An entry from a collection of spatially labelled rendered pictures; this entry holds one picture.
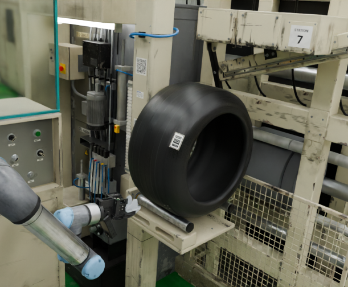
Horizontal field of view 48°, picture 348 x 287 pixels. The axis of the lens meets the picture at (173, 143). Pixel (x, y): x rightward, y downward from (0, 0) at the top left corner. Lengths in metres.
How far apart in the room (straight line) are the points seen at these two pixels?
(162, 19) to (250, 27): 0.38
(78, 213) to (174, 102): 0.56
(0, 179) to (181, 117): 0.70
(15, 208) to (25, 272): 1.08
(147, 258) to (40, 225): 1.11
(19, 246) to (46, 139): 0.52
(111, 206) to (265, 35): 0.91
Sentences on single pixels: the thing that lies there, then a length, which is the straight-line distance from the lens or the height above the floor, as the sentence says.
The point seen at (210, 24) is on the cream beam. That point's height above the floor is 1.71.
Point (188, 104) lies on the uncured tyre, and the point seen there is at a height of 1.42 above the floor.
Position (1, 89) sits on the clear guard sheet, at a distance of 1.79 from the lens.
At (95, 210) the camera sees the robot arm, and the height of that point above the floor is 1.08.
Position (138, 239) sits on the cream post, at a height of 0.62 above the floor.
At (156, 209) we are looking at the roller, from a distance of 1.78.
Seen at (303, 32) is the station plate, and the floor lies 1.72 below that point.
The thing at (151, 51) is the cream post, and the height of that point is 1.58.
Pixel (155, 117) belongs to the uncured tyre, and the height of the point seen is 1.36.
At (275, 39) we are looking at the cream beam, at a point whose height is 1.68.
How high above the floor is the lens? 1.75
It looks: 19 degrees down
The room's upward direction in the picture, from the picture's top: 4 degrees clockwise
